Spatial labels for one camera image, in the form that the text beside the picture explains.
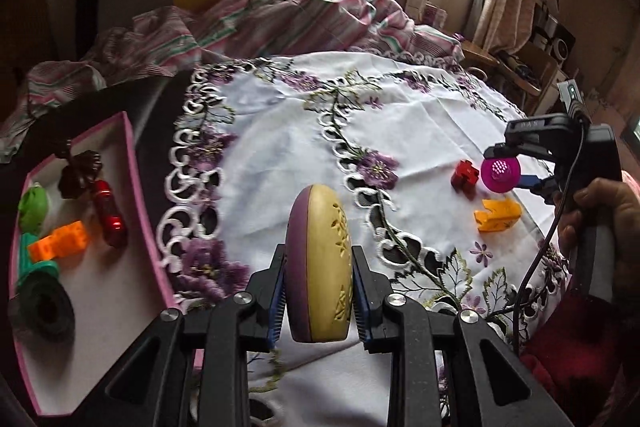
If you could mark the person's right hand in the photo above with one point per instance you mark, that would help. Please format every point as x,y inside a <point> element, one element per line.
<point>602,204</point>

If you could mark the striped bed sheet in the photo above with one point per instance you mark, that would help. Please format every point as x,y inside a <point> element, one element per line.
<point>250,22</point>

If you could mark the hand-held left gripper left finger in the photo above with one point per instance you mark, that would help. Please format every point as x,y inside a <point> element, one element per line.
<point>276,307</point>

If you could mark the cluttered wooden shelf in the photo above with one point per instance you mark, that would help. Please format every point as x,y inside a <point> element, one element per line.
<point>545,52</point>

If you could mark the pink-rimmed white box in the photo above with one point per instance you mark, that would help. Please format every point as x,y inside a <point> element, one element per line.
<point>110,307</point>

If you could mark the embroidered white tablecloth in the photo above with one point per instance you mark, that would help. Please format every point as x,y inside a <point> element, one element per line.
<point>300,132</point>

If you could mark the teal plastic cylinder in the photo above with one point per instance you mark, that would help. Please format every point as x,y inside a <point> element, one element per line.
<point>31,274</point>

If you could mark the person's red clothing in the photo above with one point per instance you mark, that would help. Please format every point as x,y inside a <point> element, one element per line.
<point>585,357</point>

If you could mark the dark green round roll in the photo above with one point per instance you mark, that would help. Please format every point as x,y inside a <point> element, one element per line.
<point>47,312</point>

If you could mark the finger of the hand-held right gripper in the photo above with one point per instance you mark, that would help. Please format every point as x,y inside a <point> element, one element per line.
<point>532,183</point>
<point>540,137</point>

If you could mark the pink cardboard box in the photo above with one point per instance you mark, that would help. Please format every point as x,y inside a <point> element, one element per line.
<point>435,16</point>

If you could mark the orange notched plastic piece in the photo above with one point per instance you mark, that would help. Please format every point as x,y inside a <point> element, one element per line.
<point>500,217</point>

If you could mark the red shiny toy car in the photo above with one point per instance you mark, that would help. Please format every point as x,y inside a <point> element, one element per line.
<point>109,214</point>

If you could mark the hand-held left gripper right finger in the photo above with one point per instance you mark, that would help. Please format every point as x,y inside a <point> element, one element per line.
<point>361,307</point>

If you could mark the green plastic housing part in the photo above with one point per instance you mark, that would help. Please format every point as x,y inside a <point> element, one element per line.
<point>34,207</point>

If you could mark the red toy block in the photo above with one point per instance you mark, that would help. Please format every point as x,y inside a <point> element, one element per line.
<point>462,177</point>

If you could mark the magenta perforated ball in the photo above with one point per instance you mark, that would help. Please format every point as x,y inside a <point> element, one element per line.
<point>500,174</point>

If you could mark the orange toy block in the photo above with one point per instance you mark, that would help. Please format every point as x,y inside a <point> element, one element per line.
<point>60,244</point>

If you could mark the purple yellow oval case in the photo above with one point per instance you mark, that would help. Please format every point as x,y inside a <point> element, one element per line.
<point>325,267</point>

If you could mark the dark brown flower-shaped piece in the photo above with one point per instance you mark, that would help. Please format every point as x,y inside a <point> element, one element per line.
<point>80,169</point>

